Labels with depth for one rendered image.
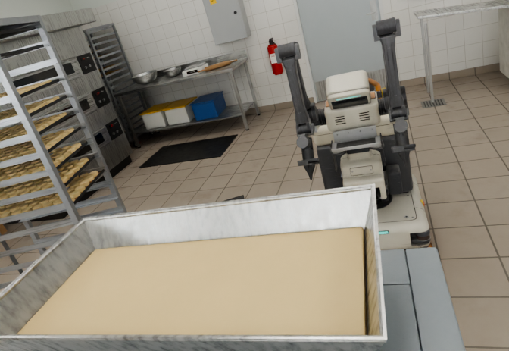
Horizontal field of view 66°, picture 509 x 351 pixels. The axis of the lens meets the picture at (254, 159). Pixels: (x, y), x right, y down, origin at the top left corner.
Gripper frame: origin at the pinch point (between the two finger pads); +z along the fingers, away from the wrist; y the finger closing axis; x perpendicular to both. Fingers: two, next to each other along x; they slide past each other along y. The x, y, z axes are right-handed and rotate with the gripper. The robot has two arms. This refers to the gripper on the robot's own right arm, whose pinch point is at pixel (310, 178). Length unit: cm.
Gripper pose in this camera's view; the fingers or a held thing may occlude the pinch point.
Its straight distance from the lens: 193.1
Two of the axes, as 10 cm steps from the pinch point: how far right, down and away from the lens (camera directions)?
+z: 1.2, 9.9, -0.5
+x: 3.2, 0.1, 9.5
